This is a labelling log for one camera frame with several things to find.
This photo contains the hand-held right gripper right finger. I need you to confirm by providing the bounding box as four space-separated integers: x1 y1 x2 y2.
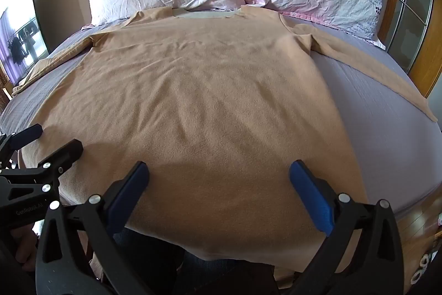
289 160 405 295

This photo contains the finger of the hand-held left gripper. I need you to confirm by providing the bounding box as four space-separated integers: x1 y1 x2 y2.
34 139 84 182
0 124 44 158

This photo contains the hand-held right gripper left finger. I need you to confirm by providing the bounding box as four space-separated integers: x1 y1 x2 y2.
35 161 151 295

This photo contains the tan long-sleeve shirt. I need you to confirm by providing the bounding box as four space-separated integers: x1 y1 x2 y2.
12 5 439 289

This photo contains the person's left hand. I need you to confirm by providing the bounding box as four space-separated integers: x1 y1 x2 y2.
9 225 39 264

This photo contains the bed with grey-purple sheet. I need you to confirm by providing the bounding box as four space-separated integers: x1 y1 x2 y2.
0 13 442 223

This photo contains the white slipper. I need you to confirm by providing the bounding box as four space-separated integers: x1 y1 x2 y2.
410 253 436 285

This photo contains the wooden framed glass door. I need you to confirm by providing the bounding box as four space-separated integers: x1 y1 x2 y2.
378 0 442 98

